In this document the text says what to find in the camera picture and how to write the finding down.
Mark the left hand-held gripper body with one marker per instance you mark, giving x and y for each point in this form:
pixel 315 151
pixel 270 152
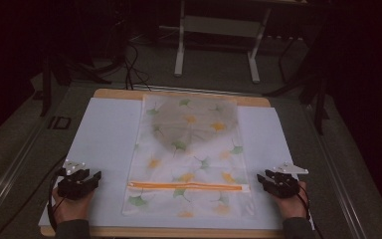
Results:
pixel 71 189

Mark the black metal stand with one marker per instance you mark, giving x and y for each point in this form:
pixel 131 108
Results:
pixel 320 99

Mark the white metal stand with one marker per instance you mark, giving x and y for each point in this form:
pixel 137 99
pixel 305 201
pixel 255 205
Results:
pixel 179 49

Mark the person's left hand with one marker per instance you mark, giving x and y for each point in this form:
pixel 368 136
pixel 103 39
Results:
pixel 73 209

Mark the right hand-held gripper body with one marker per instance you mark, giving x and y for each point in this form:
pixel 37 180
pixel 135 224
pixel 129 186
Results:
pixel 286 186

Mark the white leaf-print mesh laundry bag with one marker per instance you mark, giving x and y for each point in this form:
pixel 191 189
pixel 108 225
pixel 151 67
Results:
pixel 192 186

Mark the white table mat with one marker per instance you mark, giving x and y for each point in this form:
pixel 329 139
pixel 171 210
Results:
pixel 109 132

